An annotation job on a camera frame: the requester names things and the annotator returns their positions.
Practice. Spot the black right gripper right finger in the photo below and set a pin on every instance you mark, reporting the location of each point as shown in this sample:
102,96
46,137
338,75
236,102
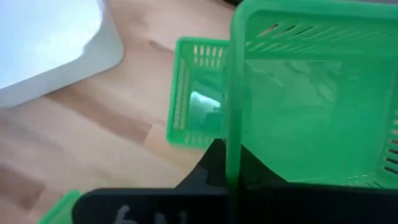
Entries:
252,172

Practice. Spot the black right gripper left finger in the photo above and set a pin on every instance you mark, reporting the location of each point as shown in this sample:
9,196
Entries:
205,169

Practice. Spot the green plastic basket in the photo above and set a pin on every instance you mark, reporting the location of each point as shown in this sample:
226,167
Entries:
199,77
311,124
59,211

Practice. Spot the white plastic basket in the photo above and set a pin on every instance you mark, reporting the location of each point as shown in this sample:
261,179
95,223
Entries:
46,46

